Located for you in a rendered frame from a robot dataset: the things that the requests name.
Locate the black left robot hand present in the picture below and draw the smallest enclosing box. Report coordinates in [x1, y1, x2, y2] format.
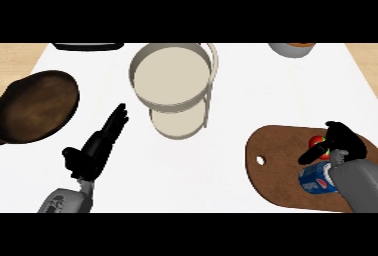
[61, 103, 132, 183]

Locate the dark brown wooden bowl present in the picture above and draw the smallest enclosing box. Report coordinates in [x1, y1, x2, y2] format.
[0, 69, 82, 146]

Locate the grey cup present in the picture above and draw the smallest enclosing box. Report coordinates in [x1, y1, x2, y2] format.
[268, 42, 318, 59]

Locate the blue soda can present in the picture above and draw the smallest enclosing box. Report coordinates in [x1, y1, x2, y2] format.
[297, 161, 342, 195]

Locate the red tomato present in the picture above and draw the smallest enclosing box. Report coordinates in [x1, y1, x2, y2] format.
[308, 135, 333, 160]

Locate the brown wooden cutting board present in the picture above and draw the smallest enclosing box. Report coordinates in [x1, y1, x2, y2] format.
[244, 124, 378, 214]

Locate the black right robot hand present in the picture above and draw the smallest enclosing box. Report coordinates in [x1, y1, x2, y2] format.
[297, 121, 370, 165]

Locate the beige tiered basket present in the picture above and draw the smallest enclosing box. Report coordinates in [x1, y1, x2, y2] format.
[129, 43, 221, 141]

